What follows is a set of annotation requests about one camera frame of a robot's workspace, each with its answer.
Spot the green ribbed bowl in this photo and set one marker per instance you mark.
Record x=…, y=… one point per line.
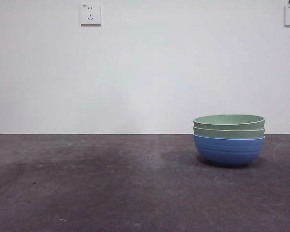
x=229, y=120
x=229, y=134

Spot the blue ribbed bowl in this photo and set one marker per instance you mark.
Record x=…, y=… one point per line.
x=229, y=152

